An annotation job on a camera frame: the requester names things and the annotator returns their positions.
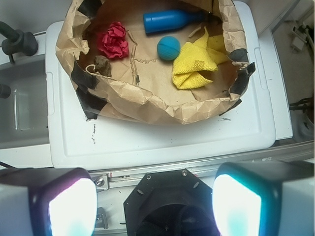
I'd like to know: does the blue textured ball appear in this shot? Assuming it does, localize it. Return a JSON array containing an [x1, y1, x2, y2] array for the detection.
[[157, 36, 181, 61]]

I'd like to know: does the black clamp knob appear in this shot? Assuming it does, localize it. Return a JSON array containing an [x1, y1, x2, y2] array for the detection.
[[0, 21, 38, 64]]

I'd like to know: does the white plastic bin lid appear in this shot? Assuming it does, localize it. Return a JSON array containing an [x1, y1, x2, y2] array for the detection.
[[45, 1, 276, 170]]

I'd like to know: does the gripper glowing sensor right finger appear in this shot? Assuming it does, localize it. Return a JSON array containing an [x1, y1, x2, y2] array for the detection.
[[212, 161, 315, 236]]

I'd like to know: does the yellow microfiber cloth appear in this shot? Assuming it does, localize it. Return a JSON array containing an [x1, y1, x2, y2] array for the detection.
[[172, 28, 229, 90]]

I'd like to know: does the clear plastic storage bin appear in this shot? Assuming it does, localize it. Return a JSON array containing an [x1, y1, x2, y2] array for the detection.
[[0, 55, 49, 149]]

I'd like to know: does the small brown crumpled object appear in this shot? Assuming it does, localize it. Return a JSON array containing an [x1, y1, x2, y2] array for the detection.
[[94, 55, 112, 77]]

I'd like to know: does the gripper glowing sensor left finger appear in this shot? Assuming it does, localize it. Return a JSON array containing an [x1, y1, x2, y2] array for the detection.
[[0, 168, 97, 236]]

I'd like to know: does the blue plastic bottle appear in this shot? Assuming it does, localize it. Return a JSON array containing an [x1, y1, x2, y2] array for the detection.
[[143, 10, 204, 34]]

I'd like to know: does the aluminium extrusion rail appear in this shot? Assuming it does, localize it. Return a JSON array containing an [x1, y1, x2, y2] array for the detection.
[[89, 140, 315, 191]]

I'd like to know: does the black octagonal mount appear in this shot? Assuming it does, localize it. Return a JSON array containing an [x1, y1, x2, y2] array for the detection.
[[124, 169, 220, 236]]

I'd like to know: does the crumpled red paper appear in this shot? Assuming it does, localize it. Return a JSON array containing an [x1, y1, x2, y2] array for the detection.
[[97, 22, 129, 59]]

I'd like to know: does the crumpled brown paper bag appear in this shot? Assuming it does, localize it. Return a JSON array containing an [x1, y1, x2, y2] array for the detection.
[[56, 0, 255, 125]]

